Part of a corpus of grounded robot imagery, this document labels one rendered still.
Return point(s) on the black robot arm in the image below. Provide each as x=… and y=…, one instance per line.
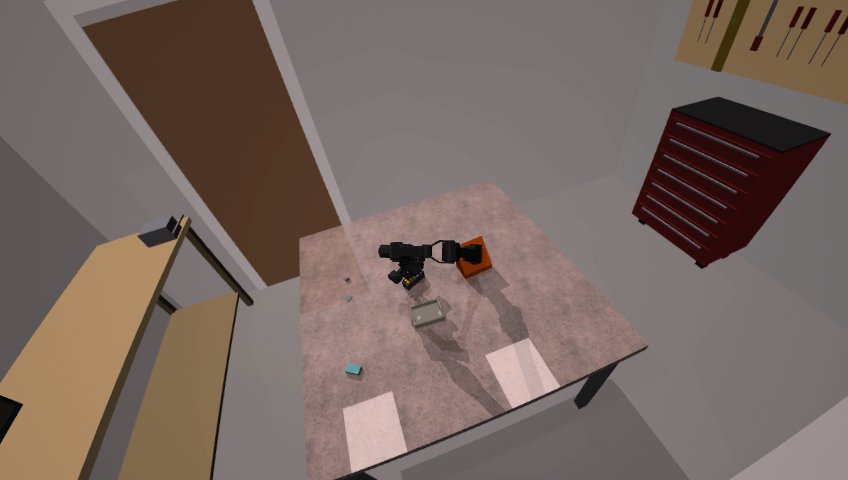
x=451, y=253

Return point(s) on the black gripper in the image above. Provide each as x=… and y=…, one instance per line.
x=397, y=276

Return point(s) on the light blue block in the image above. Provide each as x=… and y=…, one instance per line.
x=353, y=369

